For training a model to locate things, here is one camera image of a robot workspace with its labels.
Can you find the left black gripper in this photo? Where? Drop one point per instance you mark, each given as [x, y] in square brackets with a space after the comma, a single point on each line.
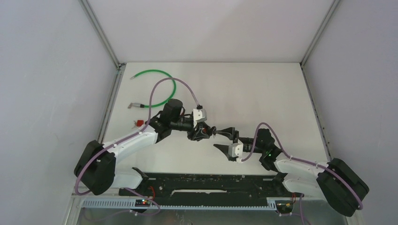
[199, 133]

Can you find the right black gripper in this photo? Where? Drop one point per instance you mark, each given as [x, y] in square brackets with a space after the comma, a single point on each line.
[231, 132]

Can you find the red cable lock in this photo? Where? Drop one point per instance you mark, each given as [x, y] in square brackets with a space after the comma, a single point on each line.
[139, 123]

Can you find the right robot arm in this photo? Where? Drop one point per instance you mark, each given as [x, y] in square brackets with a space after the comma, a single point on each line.
[334, 182]

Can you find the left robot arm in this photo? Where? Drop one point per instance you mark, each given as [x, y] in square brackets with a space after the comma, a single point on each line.
[97, 166]

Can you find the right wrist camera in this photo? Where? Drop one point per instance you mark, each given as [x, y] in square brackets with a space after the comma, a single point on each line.
[235, 152]

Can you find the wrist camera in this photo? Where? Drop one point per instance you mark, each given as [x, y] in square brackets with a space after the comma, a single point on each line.
[199, 115]
[235, 152]

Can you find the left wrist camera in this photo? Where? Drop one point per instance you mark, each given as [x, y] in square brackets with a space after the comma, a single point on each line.
[199, 115]

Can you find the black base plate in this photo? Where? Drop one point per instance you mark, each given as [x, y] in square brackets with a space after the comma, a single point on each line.
[211, 190]

